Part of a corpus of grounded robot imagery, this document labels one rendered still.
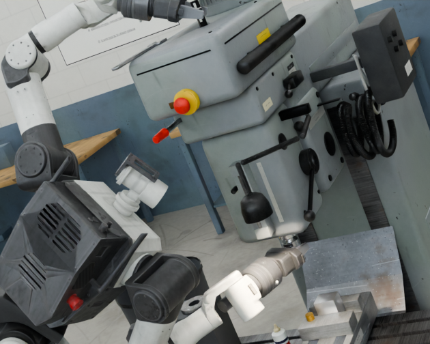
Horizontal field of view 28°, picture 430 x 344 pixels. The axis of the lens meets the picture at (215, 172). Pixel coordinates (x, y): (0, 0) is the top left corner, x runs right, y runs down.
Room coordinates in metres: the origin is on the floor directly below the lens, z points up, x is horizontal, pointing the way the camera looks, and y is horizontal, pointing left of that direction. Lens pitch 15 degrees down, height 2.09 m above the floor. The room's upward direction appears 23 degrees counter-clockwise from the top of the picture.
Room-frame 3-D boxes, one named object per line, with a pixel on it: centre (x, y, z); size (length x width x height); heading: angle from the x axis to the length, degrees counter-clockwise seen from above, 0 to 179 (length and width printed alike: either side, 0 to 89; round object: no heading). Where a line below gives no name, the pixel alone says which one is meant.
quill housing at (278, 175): (2.19, -0.12, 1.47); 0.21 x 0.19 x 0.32; 60
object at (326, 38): (2.63, -0.36, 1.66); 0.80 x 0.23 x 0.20; 150
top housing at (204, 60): (2.20, -0.12, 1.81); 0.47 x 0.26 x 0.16; 150
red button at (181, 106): (1.97, 0.01, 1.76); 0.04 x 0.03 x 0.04; 60
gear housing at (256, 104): (2.23, -0.14, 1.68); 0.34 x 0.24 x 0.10; 150
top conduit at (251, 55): (2.15, -0.26, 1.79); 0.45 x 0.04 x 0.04; 150
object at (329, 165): (2.36, -0.21, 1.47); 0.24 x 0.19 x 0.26; 60
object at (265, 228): (2.10, -0.06, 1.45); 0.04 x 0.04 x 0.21; 60
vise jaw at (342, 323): (2.12, -0.12, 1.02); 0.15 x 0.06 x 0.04; 61
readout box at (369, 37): (2.29, -0.56, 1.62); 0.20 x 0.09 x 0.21; 150
